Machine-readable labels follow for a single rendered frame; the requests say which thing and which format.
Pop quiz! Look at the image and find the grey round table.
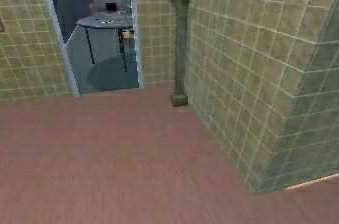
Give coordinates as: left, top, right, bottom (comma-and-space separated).
75, 11, 135, 73

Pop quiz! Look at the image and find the black chair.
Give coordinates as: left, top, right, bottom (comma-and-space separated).
104, 2, 118, 13

